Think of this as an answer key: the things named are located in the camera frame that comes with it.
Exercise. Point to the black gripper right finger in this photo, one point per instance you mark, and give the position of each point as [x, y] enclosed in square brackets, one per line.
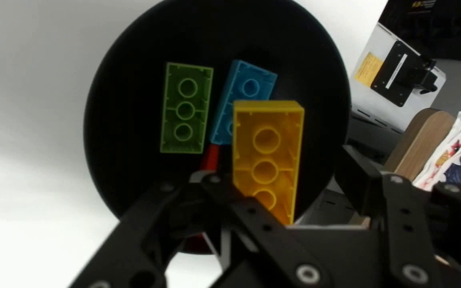
[428, 234]

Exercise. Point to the green building block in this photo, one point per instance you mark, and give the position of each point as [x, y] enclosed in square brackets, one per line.
[186, 110]

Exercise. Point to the yellow building block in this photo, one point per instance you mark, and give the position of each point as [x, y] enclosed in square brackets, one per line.
[268, 154]

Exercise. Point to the black hard carrying case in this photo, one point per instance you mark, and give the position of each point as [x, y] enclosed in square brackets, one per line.
[444, 26]

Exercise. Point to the black bowl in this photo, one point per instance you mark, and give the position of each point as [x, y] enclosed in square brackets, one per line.
[135, 106]

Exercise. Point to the black charger device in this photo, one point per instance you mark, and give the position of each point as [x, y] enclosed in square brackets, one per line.
[400, 74]

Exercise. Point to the blue building block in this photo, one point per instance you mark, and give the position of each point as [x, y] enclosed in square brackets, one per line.
[248, 82]

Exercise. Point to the black and white device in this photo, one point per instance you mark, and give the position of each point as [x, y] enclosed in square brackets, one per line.
[372, 98]

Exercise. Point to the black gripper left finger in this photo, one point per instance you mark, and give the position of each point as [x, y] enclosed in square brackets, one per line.
[240, 234]

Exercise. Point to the wooden desk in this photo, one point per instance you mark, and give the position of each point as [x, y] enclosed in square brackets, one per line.
[420, 145]

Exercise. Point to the red building block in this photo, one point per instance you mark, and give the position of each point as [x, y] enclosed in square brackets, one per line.
[211, 159]

